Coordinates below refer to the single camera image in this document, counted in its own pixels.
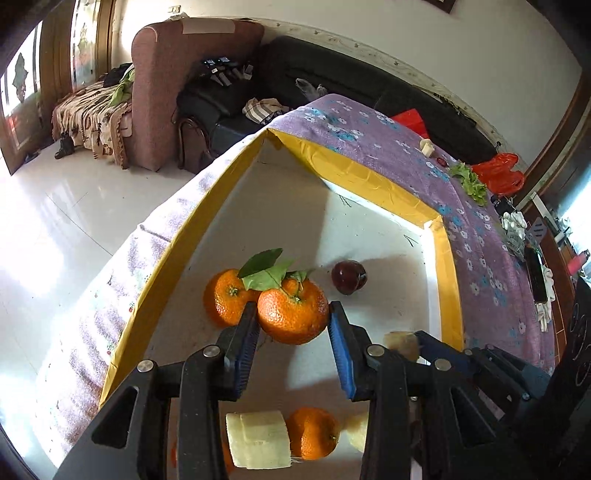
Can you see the grey cloth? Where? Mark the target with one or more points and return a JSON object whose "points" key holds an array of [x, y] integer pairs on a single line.
{"points": [[308, 87]]}

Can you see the plaid cloth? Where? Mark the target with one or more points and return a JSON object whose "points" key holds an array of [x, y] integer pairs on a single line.
{"points": [[263, 110]]}

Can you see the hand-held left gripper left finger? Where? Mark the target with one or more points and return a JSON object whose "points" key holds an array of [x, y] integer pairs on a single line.
{"points": [[247, 350]]}

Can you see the wooden door frame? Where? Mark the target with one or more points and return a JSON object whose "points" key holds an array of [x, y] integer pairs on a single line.
{"points": [[55, 46]]}

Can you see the leafy mandarin orange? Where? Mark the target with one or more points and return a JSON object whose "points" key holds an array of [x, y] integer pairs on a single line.
{"points": [[292, 316]]}

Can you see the small pale yellow chunk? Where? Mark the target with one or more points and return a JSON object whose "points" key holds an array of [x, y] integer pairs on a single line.
{"points": [[358, 430]]}

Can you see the red packet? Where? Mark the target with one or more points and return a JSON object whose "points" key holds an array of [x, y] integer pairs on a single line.
{"points": [[411, 121]]}

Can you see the pale yellow cylinder chunk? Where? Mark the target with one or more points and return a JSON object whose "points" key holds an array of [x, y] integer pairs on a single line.
{"points": [[258, 438]]}

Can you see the black sofa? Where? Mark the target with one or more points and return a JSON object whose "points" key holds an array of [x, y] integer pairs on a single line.
{"points": [[323, 69]]}

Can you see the black shoe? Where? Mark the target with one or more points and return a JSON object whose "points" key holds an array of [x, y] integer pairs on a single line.
{"points": [[64, 147]]}

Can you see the green cloth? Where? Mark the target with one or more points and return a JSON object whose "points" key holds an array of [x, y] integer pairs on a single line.
{"points": [[122, 90]]}

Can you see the yellow-edged white box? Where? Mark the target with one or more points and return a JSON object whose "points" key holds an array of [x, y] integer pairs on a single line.
{"points": [[286, 203]]}

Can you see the brown leather bag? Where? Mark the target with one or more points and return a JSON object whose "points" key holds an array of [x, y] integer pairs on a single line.
{"points": [[189, 143]]}

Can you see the brown floral blanket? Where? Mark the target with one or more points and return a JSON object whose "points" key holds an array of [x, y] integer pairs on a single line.
{"points": [[87, 115]]}

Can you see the white cotton glove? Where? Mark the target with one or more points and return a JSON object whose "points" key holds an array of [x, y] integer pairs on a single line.
{"points": [[549, 277], [544, 318]]}

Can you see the small white pieces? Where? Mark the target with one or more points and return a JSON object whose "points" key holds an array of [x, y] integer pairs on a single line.
{"points": [[513, 221]]}

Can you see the red plastic bag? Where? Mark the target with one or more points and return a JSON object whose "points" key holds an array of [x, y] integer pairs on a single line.
{"points": [[501, 173]]}

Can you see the wall picture frame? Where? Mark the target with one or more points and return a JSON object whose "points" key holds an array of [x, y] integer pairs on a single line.
{"points": [[438, 4]]}

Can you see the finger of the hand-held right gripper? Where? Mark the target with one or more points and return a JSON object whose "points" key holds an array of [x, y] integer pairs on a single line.
{"points": [[508, 369], [436, 345]]}

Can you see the black smartphone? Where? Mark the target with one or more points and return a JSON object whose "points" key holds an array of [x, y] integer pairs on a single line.
{"points": [[538, 277]]}

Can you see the small beige block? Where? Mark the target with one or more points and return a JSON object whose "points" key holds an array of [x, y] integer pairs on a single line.
{"points": [[427, 147]]}

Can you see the pink bottle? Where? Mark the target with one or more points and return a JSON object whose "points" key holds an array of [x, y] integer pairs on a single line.
{"points": [[581, 261]]}

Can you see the pink armchair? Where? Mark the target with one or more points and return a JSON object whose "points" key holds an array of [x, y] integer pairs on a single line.
{"points": [[157, 92]]}

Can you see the textured beige chunk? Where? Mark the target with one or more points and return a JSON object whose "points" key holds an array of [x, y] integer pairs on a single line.
{"points": [[400, 344]]}

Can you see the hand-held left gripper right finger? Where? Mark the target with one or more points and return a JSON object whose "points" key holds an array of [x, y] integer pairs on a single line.
{"points": [[341, 355]]}

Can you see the row of dark gadgets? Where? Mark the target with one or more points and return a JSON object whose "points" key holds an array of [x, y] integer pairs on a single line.
{"points": [[224, 71]]}

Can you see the green lettuce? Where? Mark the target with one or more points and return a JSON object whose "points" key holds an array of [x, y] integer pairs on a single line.
{"points": [[471, 182]]}

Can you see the dark red plum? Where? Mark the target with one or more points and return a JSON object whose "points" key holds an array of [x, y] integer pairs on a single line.
{"points": [[348, 277]]}

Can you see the purple floral tablecloth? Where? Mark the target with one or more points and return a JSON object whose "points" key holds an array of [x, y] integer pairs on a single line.
{"points": [[392, 152]]}

